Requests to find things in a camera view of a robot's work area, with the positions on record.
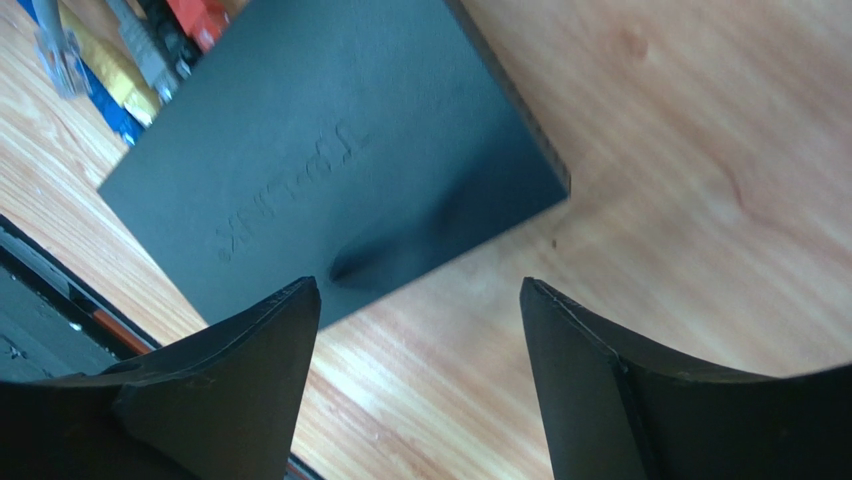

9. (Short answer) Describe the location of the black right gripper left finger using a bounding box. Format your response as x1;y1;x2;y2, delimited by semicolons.
1;277;321;479

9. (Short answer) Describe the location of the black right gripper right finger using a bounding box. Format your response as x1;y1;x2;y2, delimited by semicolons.
520;277;851;479

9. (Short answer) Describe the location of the black network switch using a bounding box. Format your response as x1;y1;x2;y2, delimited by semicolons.
99;1;570;326

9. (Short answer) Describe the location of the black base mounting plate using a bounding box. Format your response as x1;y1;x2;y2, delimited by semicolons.
1;216;161;382

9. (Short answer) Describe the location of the blue ethernet cable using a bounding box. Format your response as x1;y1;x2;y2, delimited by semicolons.
16;0;146;148

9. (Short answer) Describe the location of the red ethernet cable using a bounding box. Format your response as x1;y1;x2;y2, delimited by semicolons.
164;0;231;55

